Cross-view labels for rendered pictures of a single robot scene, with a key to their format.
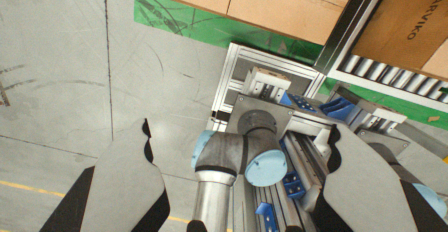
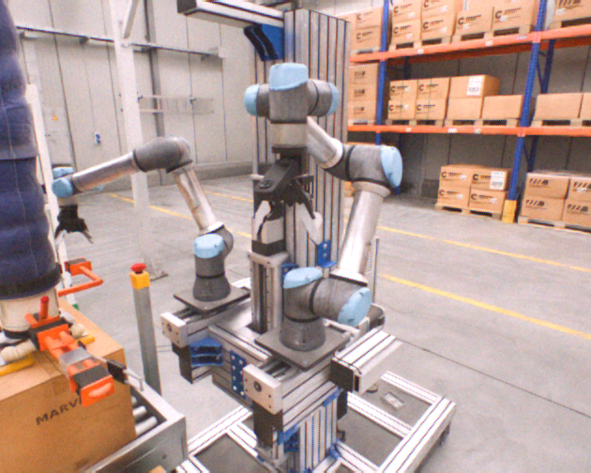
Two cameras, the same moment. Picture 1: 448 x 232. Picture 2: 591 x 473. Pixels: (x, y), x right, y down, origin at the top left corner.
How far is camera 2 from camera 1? 75 cm
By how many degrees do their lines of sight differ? 51
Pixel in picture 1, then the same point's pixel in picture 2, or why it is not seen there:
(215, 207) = (346, 251)
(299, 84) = (217, 458)
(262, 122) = (292, 328)
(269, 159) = (295, 278)
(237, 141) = (318, 301)
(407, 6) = (64, 438)
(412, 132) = (146, 321)
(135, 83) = not seen: outside the picture
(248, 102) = (299, 358)
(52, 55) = not seen: outside the picture
